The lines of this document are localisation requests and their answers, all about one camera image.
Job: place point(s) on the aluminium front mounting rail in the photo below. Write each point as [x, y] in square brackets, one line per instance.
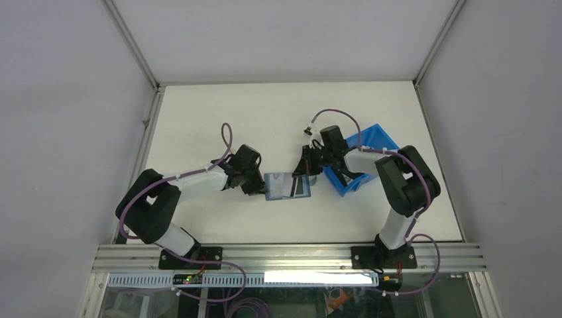
[450, 257]

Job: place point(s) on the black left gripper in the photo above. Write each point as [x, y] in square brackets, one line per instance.
[258, 187]

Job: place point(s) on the teal leather card holder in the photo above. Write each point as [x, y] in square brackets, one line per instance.
[277, 184]

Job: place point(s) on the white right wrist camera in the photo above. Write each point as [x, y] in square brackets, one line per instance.
[314, 137]

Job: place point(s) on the blue plastic bin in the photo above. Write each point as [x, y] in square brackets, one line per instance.
[361, 166]

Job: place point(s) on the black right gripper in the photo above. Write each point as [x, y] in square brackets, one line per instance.
[305, 166]

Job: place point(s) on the white slotted cable duct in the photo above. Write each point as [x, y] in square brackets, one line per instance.
[269, 279]

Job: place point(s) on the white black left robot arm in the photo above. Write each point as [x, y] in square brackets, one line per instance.
[148, 207]

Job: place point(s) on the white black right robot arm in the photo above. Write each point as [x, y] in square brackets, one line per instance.
[409, 186]

